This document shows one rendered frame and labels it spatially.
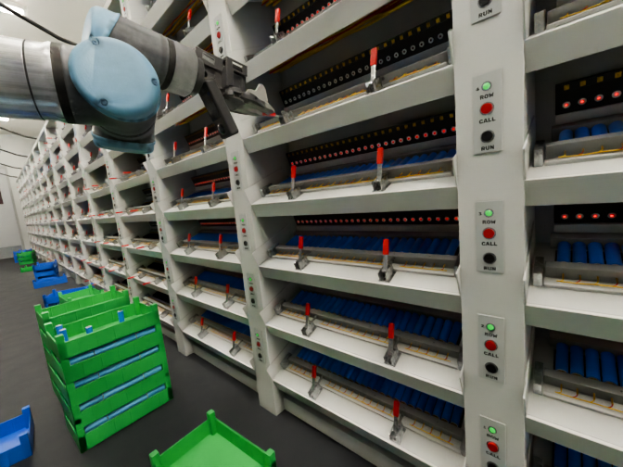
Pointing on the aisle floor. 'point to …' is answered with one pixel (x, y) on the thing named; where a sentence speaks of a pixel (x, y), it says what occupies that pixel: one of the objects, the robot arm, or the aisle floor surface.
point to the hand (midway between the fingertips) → (267, 114)
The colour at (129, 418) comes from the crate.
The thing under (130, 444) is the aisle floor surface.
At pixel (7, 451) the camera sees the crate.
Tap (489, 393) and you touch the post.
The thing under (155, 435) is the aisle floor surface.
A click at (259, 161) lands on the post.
